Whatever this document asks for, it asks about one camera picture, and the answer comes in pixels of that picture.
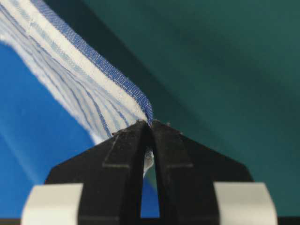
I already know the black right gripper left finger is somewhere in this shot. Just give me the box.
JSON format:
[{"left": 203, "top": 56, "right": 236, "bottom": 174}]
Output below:
[{"left": 21, "top": 121, "right": 149, "bottom": 225}]

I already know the blue table cloth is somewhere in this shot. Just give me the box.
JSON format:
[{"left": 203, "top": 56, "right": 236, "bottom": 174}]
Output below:
[{"left": 0, "top": 42, "right": 160, "bottom": 218}]

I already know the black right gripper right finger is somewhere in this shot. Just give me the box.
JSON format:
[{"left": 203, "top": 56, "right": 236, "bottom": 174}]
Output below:
[{"left": 151, "top": 120, "right": 278, "bottom": 225}]

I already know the green backdrop cloth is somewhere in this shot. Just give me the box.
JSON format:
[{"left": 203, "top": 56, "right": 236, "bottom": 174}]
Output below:
[{"left": 47, "top": 0, "right": 300, "bottom": 216}]

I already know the blue white striped towel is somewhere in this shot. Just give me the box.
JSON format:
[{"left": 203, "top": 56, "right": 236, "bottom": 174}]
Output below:
[{"left": 0, "top": 0, "right": 155, "bottom": 179}]

